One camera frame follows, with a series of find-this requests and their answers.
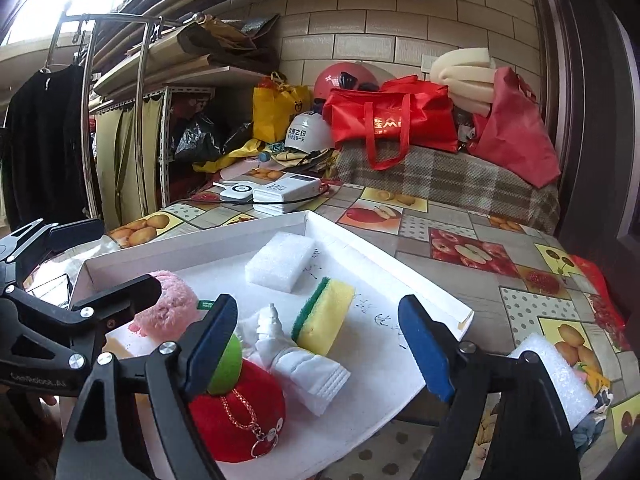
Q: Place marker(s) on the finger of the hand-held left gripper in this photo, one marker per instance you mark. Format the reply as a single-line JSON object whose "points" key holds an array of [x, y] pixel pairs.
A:
{"points": [[65, 237], [135, 297]]}

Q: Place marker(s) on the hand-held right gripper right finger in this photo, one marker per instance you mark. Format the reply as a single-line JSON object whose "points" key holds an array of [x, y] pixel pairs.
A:
{"points": [[425, 355]]}

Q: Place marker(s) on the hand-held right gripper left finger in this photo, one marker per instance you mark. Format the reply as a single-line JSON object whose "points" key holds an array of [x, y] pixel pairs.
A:
{"points": [[212, 345]]}

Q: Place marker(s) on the pink plush toy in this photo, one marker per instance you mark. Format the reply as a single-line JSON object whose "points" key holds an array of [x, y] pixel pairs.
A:
{"points": [[170, 305]]}

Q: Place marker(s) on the white tray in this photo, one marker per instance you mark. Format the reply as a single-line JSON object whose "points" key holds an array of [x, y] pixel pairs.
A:
{"points": [[380, 355]]}

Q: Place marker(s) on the red plush apple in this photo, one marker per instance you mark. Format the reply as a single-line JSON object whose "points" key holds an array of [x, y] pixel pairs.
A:
{"points": [[225, 415]]}

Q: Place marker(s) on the yellow green sponge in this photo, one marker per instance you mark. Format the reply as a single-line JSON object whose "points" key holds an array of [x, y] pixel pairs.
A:
{"points": [[325, 317]]}

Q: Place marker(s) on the small white foam block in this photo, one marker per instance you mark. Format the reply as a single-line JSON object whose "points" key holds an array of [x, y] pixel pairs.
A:
{"points": [[280, 260]]}

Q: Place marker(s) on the large white foam block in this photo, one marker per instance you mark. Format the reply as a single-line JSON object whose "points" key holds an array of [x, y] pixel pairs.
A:
{"points": [[560, 380]]}

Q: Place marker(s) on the white dark-spotted cloth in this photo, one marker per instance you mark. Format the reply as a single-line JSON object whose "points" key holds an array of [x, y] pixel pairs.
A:
{"points": [[590, 430]]}

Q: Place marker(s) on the clear plastic bag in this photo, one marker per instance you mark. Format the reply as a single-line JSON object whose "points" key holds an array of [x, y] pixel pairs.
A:
{"points": [[90, 252]]}

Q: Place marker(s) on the fruit print tablecloth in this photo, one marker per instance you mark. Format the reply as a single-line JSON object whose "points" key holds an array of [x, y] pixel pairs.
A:
{"points": [[450, 280]]}

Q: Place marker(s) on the black hanging garment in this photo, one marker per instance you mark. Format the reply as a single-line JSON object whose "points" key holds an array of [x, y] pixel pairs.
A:
{"points": [[45, 150]]}

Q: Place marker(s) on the olive curtain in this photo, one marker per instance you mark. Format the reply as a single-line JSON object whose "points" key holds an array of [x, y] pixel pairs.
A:
{"points": [[130, 160]]}

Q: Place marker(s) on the white metal shelf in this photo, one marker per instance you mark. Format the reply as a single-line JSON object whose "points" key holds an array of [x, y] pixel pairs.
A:
{"points": [[167, 160]]}

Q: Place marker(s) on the metal clothes rack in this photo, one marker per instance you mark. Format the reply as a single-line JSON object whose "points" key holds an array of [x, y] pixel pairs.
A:
{"points": [[143, 110]]}

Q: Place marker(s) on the white power bank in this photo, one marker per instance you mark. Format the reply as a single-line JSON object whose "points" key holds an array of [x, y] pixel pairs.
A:
{"points": [[285, 192]]}

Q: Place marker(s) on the black garbage bag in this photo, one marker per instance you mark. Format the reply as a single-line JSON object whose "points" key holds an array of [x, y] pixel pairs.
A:
{"points": [[200, 135]]}

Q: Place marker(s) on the yellow raincoat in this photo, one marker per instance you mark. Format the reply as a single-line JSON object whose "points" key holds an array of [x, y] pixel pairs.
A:
{"points": [[235, 155]]}

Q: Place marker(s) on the plaid blanket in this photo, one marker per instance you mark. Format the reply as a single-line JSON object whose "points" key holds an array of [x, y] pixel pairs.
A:
{"points": [[440, 175]]}

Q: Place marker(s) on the red plastic bag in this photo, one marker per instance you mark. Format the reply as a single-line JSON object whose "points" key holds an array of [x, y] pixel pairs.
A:
{"points": [[602, 305]]}

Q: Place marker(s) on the white helmet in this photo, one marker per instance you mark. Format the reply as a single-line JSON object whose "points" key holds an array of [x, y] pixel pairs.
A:
{"points": [[307, 132]]}

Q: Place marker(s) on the yellow bag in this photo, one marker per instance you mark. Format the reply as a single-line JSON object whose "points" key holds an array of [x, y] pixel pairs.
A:
{"points": [[275, 110]]}

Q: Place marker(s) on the red tote bag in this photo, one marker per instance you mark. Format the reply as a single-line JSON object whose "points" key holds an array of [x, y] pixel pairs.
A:
{"points": [[400, 120]]}

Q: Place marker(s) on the plain red bag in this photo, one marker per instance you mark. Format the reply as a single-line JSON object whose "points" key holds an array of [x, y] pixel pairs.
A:
{"points": [[515, 130]]}

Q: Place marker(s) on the brown paper bags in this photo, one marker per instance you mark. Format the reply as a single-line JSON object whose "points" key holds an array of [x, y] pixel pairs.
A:
{"points": [[220, 42]]}

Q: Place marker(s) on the cream foam pieces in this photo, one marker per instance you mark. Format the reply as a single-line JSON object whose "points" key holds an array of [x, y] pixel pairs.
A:
{"points": [[465, 72]]}

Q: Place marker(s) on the red helmet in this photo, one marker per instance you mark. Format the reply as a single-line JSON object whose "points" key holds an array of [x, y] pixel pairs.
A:
{"points": [[332, 80]]}

